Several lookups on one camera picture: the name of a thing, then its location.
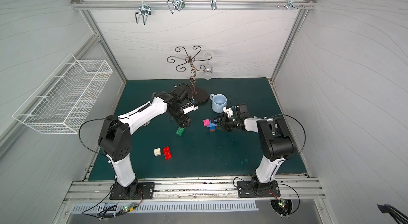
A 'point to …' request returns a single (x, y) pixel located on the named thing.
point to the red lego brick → (167, 153)
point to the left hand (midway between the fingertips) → (185, 119)
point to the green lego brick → (180, 131)
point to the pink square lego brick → (206, 122)
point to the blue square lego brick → (212, 128)
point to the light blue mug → (219, 101)
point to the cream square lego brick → (157, 152)
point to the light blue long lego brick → (212, 125)
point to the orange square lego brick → (212, 130)
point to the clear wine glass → (208, 69)
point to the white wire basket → (59, 105)
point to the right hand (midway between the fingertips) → (214, 123)
